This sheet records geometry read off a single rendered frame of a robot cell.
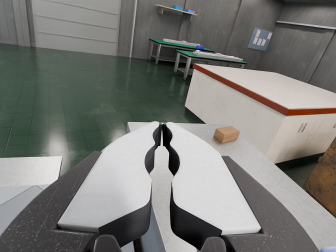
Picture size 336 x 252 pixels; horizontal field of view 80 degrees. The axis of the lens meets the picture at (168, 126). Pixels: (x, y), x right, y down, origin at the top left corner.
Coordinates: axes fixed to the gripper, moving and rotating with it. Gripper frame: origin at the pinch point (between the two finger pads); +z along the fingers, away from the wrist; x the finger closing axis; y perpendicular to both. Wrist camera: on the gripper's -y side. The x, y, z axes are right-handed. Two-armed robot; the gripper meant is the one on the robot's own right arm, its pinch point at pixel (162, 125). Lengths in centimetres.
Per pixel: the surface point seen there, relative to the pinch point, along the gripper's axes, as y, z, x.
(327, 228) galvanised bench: 48, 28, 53
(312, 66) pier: 140, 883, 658
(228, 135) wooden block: 42, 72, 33
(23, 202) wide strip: 54, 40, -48
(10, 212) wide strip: 54, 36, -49
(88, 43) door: 80, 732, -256
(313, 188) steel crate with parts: 150, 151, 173
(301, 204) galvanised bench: 48, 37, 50
